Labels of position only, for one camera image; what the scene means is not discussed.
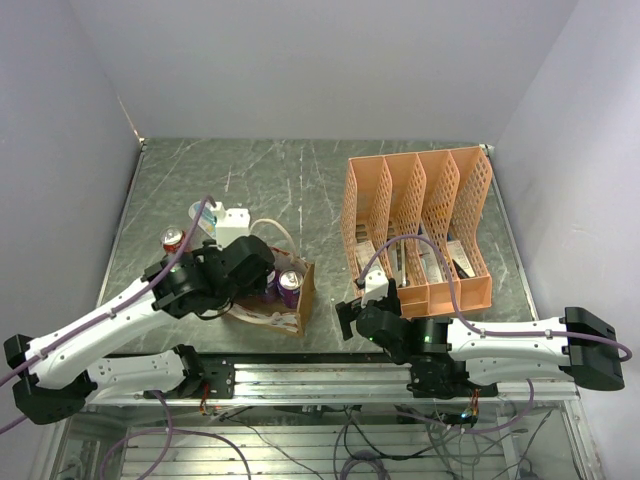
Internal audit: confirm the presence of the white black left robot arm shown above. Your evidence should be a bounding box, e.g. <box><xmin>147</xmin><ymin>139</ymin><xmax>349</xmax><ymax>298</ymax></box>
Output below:
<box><xmin>4</xmin><ymin>235</ymin><xmax>275</xmax><ymax>425</ymax></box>

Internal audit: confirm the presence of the purple soda can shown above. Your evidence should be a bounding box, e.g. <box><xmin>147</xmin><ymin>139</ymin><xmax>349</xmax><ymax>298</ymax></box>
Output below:
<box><xmin>262</xmin><ymin>270</ymin><xmax>279</xmax><ymax>304</ymax></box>
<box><xmin>278</xmin><ymin>269</ymin><xmax>304</xmax><ymax>310</ymax></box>

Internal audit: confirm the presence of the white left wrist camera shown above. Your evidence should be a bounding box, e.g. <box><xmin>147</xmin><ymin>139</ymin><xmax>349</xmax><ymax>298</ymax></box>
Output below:
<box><xmin>213</xmin><ymin>202</ymin><xmax>251</xmax><ymax>248</ymax></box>

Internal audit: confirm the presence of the metal stapler tool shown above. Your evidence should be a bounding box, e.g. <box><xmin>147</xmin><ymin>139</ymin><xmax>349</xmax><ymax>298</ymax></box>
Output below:
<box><xmin>391</xmin><ymin>239</ymin><xmax>408</xmax><ymax>287</ymax></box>

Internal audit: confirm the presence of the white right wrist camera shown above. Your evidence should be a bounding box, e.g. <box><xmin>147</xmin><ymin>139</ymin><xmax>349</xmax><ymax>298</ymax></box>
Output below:
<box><xmin>356</xmin><ymin>267</ymin><xmax>389</xmax><ymax>307</ymax></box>

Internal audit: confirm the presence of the red soda can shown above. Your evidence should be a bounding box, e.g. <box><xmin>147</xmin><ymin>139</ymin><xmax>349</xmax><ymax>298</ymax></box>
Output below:
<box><xmin>160</xmin><ymin>226</ymin><xmax>186</xmax><ymax>254</ymax></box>

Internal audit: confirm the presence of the blue white blister pack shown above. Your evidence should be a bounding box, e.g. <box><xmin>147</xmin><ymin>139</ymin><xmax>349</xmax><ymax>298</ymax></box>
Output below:
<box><xmin>188</xmin><ymin>201</ymin><xmax>217</xmax><ymax>240</ymax></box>

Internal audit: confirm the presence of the peach plastic file organizer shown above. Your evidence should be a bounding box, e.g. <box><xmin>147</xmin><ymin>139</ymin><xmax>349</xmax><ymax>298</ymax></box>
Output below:
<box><xmin>341</xmin><ymin>147</ymin><xmax>492</xmax><ymax>317</ymax></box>

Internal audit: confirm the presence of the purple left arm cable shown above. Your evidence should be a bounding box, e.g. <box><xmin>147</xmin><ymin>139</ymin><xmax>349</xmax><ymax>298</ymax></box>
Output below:
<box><xmin>0</xmin><ymin>195</ymin><xmax>219</xmax><ymax>435</ymax></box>

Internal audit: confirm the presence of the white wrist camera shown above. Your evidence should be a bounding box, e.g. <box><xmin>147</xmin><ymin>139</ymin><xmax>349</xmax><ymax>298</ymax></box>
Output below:
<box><xmin>356</xmin><ymin>267</ymin><xmax>389</xmax><ymax>307</ymax></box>
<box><xmin>213</xmin><ymin>202</ymin><xmax>251</xmax><ymax>248</ymax></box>

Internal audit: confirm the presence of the aluminium frame rail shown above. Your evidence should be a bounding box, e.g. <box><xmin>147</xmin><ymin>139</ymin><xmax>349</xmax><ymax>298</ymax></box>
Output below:
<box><xmin>89</xmin><ymin>363</ymin><xmax>580</xmax><ymax>407</ymax></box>

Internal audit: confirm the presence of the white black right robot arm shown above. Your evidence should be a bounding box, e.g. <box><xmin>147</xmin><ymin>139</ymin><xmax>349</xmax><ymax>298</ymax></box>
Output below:
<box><xmin>335</xmin><ymin>300</ymin><xmax>625</xmax><ymax>399</ymax></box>

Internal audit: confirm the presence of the white red box in organizer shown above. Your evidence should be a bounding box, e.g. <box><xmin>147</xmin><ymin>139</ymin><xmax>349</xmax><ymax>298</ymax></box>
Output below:
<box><xmin>418</xmin><ymin>241</ymin><xmax>446</xmax><ymax>284</ymax></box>

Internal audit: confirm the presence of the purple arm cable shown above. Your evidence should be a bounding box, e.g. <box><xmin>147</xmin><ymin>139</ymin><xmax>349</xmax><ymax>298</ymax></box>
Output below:
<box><xmin>357</xmin><ymin>233</ymin><xmax>634</xmax><ymax>362</ymax></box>
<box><xmin>0</xmin><ymin>195</ymin><xmax>219</xmax><ymax>435</ymax></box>

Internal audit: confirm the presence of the brown canvas tote bag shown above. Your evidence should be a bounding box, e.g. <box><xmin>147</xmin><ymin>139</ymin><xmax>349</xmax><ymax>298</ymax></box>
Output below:
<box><xmin>225</xmin><ymin>218</ymin><xmax>315</xmax><ymax>337</ymax></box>

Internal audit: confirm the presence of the white staples box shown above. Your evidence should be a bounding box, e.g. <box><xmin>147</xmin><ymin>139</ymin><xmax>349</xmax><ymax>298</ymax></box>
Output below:
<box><xmin>355</xmin><ymin>240</ymin><xmax>384</xmax><ymax>278</ymax></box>

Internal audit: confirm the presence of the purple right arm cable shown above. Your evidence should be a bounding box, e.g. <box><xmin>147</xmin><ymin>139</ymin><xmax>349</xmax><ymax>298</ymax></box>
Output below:
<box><xmin>357</xmin><ymin>233</ymin><xmax>634</xmax><ymax>362</ymax></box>

